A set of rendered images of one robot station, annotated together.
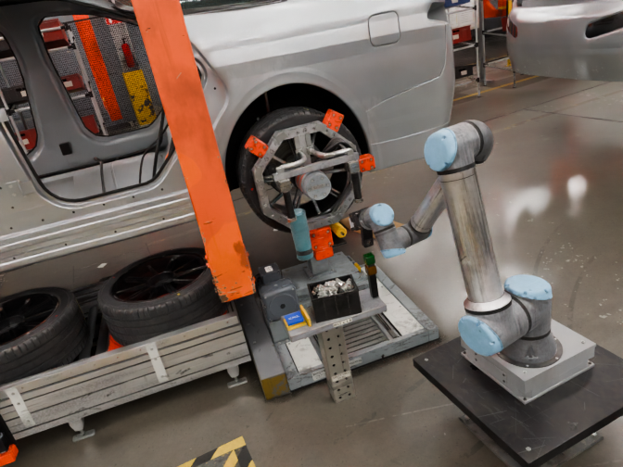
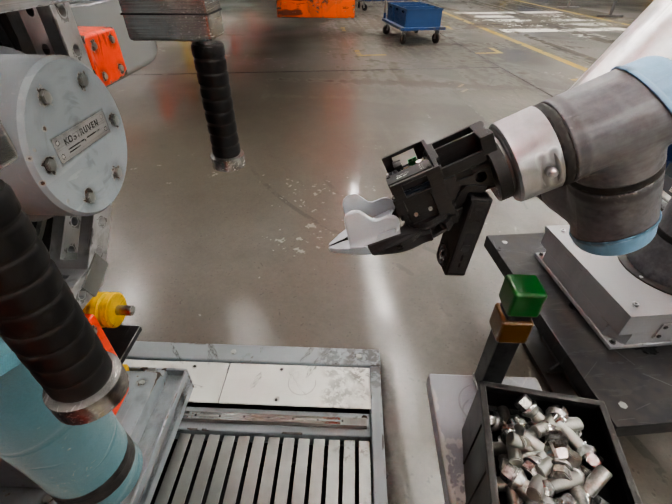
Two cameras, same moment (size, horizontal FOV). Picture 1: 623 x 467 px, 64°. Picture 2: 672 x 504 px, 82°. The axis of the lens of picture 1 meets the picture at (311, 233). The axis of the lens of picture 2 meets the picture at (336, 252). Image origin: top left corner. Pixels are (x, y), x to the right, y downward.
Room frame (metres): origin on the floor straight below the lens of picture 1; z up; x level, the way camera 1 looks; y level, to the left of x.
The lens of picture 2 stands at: (2.00, 0.17, 0.97)
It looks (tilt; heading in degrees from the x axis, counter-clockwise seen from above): 38 degrees down; 285
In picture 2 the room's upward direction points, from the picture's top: straight up
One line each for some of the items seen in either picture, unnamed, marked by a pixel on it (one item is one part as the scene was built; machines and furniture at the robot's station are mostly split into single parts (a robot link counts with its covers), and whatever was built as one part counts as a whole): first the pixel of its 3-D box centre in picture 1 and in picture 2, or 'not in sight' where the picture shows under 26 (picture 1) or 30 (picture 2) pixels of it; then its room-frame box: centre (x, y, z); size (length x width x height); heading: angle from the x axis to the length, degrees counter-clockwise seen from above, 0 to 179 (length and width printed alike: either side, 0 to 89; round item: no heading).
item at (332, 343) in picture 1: (335, 357); not in sight; (1.81, 0.00, 0.21); 0.10 x 0.10 x 0.42; 12
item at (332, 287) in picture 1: (334, 296); (544, 499); (1.82, -0.04, 0.51); 0.20 x 0.14 x 0.13; 93
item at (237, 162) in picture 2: (356, 186); (218, 105); (2.26, -0.26, 0.83); 0.04 x 0.04 x 0.16
